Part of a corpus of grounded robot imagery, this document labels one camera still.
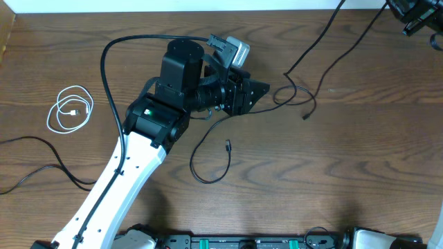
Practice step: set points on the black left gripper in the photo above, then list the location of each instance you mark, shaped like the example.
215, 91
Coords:
237, 95

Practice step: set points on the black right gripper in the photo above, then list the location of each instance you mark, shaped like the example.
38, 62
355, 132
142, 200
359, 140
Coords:
423, 12

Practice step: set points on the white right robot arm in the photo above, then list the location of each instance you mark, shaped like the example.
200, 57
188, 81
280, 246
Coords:
436, 235

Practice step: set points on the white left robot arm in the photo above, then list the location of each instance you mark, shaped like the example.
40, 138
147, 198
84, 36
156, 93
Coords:
190, 80

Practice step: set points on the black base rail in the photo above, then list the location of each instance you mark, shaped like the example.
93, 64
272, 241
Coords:
270, 242

